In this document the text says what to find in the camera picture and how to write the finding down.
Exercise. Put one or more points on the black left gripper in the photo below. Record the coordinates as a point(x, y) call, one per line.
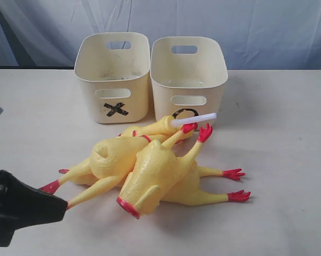
point(21, 203)

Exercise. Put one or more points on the headless yellow rubber chicken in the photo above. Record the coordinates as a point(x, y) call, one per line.
point(157, 169)

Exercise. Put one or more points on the yellow chicken neck white tube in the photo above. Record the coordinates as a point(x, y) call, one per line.
point(167, 125)

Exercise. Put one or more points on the yellow rubber chicken upper left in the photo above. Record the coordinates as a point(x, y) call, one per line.
point(109, 163)

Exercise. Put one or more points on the cream bin marked X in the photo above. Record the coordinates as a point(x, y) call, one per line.
point(112, 70)

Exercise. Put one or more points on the yellow rubber chicken lower right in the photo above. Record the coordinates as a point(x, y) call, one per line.
point(187, 191)

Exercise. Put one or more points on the cream bin marked O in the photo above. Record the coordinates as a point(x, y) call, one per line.
point(188, 76)

